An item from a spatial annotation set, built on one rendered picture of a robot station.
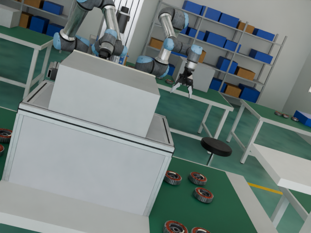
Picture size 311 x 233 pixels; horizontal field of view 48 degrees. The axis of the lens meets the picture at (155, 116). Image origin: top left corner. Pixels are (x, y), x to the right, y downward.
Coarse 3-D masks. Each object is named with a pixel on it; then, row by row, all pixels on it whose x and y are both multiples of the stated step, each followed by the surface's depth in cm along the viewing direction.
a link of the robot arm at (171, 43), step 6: (162, 12) 249; (168, 12) 251; (162, 18) 247; (168, 18) 246; (162, 24) 245; (168, 24) 241; (168, 30) 237; (168, 36) 233; (174, 36) 233; (168, 42) 226; (174, 42) 228; (180, 42) 232; (168, 48) 228; (174, 48) 229; (180, 48) 230
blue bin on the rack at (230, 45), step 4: (228, 40) 796; (224, 44) 805; (228, 44) 799; (232, 44) 800; (236, 44) 800; (240, 44) 800; (224, 48) 802; (228, 48) 802; (232, 48) 802; (236, 52) 806
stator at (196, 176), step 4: (192, 172) 216; (196, 172) 218; (192, 176) 212; (196, 176) 215; (200, 176) 217; (204, 176) 217; (192, 180) 211; (196, 180) 210; (200, 180) 210; (204, 180) 211; (200, 184) 210; (204, 184) 212
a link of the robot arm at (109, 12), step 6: (108, 0) 227; (102, 6) 228; (108, 6) 226; (114, 6) 228; (102, 12) 230; (108, 12) 225; (114, 12) 227; (108, 18) 224; (114, 18) 224; (108, 24) 223; (114, 24) 222; (114, 30) 220; (120, 36) 222; (120, 42) 218; (114, 48) 213; (120, 48) 216; (126, 48) 219; (114, 54) 216; (120, 54) 218
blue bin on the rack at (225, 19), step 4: (220, 16) 783; (224, 16) 778; (228, 16) 778; (232, 16) 779; (220, 20) 780; (224, 20) 781; (228, 20) 781; (232, 20) 782; (236, 20) 782; (224, 24) 784; (228, 24) 784; (232, 24) 784; (236, 24) 785
